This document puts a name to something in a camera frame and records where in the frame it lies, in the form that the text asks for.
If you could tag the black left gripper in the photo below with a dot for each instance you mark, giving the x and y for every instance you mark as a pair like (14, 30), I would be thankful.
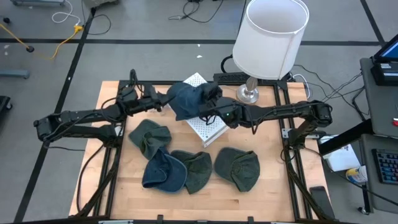
(150, 99)

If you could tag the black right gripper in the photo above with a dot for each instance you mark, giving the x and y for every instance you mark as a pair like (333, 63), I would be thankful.
(231, 113)

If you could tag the blue denim cap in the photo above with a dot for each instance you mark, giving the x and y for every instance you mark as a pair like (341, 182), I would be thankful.
(164, 174)
(186, 99)

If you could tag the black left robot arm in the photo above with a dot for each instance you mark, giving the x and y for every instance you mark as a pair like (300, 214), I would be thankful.
(77, 116)

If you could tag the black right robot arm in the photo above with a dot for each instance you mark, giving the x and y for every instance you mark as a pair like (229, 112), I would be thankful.
(280, 110)

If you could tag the white perforated metal shelf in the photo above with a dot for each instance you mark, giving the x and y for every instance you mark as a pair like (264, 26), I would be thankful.
(208, 130)

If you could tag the black power strip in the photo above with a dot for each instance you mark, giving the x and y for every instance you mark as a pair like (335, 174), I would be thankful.
(227, 77)

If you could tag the white shade silver table lamp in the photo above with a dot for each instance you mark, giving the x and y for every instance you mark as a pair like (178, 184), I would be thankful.
(267, 46)

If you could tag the black edge clamp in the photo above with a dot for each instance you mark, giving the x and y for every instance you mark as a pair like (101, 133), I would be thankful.
(160, 219)
(250, 219)

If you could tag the grey floor object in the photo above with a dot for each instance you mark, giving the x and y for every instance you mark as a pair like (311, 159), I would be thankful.
(99, 2)

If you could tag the silver metal bar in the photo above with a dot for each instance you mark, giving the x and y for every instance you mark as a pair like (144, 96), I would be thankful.
(115, 222)
(283, 222)

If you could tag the black cart bar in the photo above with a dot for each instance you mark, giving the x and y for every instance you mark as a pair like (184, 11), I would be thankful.
(345, 137)

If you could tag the black round foot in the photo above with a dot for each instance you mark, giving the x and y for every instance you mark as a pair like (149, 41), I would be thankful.
(6, 20)
(30, 49)

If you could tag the grey stand foot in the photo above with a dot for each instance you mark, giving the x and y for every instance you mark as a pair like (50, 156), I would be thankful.
(14, 74)

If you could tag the grey metal base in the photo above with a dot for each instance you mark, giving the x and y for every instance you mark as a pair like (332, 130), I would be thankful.
(37, 2)

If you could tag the white wipes canister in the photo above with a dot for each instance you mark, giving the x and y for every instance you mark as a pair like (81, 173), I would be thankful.
(357, 175)

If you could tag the grey work cart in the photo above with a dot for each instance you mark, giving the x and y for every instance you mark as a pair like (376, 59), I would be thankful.
(382, 105)

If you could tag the black electronic device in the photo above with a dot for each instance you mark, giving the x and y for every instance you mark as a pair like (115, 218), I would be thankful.
(385, 77)

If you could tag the red button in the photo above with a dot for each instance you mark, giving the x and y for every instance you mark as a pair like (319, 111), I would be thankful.
(395, 122)

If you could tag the black caster wheel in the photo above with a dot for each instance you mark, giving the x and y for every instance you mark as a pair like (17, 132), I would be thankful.
(362, 210)

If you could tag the laptop screen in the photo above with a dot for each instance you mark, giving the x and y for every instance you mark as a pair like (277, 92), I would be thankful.
(390, 51)

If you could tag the black keyboard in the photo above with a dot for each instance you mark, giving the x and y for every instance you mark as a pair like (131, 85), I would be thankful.
(387, 166)

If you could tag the silver corner bracket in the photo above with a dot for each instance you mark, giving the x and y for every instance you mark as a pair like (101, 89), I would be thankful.
(119, 130)
(286, 133)

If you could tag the black aluminium table frame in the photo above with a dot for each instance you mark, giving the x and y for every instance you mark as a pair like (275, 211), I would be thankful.
(276, 93)

